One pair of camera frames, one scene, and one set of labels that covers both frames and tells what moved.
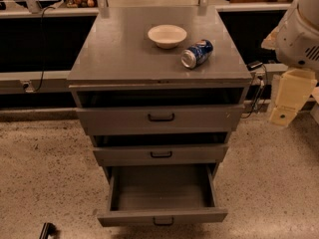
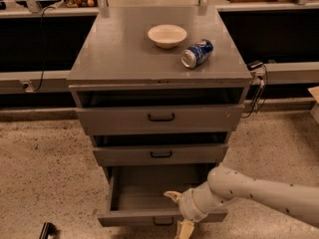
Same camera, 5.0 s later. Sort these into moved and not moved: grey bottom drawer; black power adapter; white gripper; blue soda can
Moved: white gripper
Not moved: black power adapter; blue soda can; grey bottom drawer
